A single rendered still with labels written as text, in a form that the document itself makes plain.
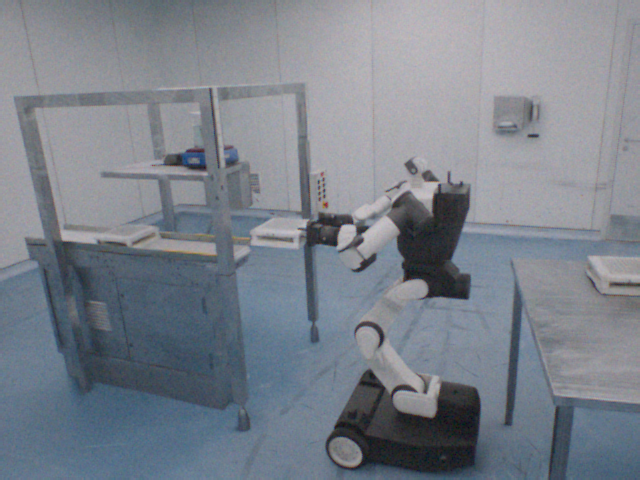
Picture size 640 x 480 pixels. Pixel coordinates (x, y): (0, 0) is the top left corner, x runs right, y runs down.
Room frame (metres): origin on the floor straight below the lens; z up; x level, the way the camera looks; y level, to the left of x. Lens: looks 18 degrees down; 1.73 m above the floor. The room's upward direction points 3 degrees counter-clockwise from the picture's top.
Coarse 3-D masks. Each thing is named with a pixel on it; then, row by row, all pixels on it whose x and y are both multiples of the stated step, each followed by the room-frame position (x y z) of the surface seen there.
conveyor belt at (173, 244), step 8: (64, 232) 3.00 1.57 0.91; (72, 232) 2.99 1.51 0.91; (80, 232) 2.98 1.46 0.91; (88, 232) 2.97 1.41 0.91; (80, 240) 2.80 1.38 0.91; (88, 240) 2.79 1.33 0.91; (160, 240) 2.72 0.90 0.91; (168, 240) 2.72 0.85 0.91; (176, 240) 2.71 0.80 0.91; (184, 240) 2.69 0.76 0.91; (80, 248) 2.66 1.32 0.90; (160, 248) 2.58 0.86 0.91; (168, 248) 2.57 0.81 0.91; (176, 248) 2.56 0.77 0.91; (184, 248) 2.55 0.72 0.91; (192, 248) 2.55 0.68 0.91; (200, 248) 2.54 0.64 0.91; (208, 248) 2.53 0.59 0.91; (240, 248) 2.51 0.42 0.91; (248, 248) 2.54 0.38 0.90; (160, 256) 2.46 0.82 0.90; (240, 256) 2.45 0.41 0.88
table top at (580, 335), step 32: (544, 288) 1.86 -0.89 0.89; (576, 288) 1.85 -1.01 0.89; (544, 320) 1.59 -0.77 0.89; (576, 320) 1.58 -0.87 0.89; (608, 320) 1.57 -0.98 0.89; (544, 352) 1.38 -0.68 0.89; (576, 352) 1.37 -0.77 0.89; (608, 352) 1.36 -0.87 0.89; (576, 384) 1.21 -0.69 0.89; (608, 384) 1.20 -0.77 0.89
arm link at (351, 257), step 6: (354, 246) 1.82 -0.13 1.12; (342, 252) 1.82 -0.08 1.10; (348, 252) 1.81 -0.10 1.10; (354, 252) 1.81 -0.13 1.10; (342, 258) 1.84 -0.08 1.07; (348, 258) 1.82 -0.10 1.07; (354, 258) 1.81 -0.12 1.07; (360, 258) 1.81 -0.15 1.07; (348, 264) 1.83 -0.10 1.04; (354, 264) 1.81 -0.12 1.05; (354, 270) 1.83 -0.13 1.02
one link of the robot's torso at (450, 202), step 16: (448, 176) 2.16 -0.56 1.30; (400, 192) 2.00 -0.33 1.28; (416, 192) 1.98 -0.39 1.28; (432, 192) 1.96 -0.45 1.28; (448, 192) 1.95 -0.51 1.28; (464, 192) 1.94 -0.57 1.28; (432, 208) 1.93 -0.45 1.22; (448, 208) 1.94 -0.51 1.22; (464, 208) 1.91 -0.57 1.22; (432, 224) 1.93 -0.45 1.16; (448, 224) 1.94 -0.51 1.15; (400, 240) 2.01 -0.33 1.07; (416, 240) 1.97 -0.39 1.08; (432, 240) 1.94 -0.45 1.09; (448, 240) 1.93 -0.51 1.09; (416, 256) 1.99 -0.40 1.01; (432, 256) 1.96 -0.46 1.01; (448, 256) 1.95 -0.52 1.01
